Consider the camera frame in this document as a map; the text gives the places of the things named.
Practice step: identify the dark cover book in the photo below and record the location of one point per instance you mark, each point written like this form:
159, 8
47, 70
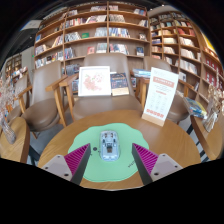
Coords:
119, 83

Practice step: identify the glass vase with dried flowers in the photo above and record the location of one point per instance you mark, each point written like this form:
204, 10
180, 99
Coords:
210, 123

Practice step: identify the stack of blue books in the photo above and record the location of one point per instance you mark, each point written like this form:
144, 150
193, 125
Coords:
141, 73

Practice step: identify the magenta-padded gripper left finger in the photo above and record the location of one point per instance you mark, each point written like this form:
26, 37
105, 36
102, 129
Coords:
78, 159

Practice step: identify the stack of colourful books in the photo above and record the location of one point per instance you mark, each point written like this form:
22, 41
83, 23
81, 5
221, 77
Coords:
195, 107

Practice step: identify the distant wooden bookshelf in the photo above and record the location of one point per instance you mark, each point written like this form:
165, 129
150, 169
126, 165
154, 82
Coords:
13, 66

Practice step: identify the beige armchair with wooden arms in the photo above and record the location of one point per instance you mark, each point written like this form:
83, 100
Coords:
41, 100
176, 106
21, 83
106, 106

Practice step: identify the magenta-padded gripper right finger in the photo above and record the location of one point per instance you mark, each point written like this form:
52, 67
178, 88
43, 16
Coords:
146, 159

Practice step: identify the green round mouse pad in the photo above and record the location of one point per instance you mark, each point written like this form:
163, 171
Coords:
110, 170

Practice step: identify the transparent computer mouse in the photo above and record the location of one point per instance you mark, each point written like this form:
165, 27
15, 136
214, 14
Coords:
109, 146

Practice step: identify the round wooden side table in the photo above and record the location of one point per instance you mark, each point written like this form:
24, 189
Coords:
15, 143

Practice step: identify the white floral picture board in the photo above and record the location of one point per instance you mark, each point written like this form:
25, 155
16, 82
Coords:
94, 81

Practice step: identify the red and white sign stand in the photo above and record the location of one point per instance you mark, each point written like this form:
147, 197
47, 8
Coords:
161, 96

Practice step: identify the wide wooden bookshelf with books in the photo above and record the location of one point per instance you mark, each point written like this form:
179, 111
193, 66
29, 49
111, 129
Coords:
90, 30

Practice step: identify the tall wooden bookshelf with books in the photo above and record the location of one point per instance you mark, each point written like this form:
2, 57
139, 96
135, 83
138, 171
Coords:
186, 50

